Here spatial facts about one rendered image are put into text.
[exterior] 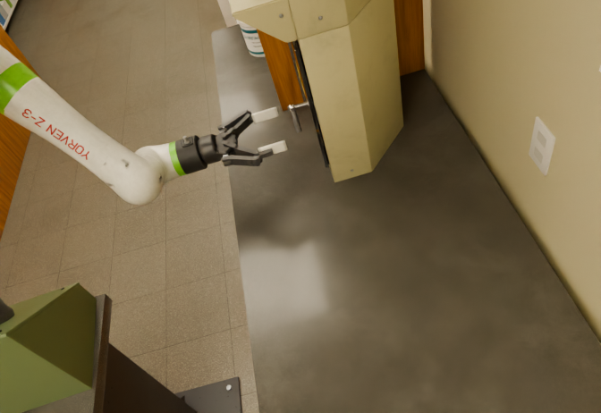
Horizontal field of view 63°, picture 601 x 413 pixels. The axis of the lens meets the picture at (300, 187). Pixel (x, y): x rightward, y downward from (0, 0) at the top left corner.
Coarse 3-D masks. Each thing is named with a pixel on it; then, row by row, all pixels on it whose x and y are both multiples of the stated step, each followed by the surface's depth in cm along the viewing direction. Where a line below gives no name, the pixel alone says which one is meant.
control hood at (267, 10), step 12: (240, 0) 99; (252, 0) 98; (264, 0) 97; (276, 0) 96; (240, 12) 97; (252, 12) 97; (264, 12) 97; (276, 12) 98; (288, 12) 98; (252, 24) 99; (264, 24) 99; (276, 24) 100; (288, 24) 100; (276, 36) 102; (288, 36) 102
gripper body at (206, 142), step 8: (208, 136) 125; (216, 136) 129; (232, 136) 127; (200, 144) 124; (208, 144) 124; (216, 144) 127; (208, 152) 124; (216, 152) 125; (224, 152) 124; (232, 152) 126; (208, 160) 126; (216, 160) 126
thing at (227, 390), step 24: (120, 360) 141; (120, 384) 137; (144, 384) 151; (216, 384) 204; (120, 408) 134; (144, 408) 147; (168, 408) 163; (192, 408) 200; (216, 408) 198; (240, 408) 196
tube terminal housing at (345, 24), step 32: (288, 0) 97; (320, 0) 98; (352, 0) 101; (384, 0) 112; (320, 32) 103; (352, 32) 105; (384, 32) 117; (320, 64) 109; (352, 64) 110; (384, 64) 123; (320, 96) 115; (352, 96) 117; (384, 96) 129; (320, 128) 124; (352, 128) 124; (384, 128) 135; (352, 160) 133
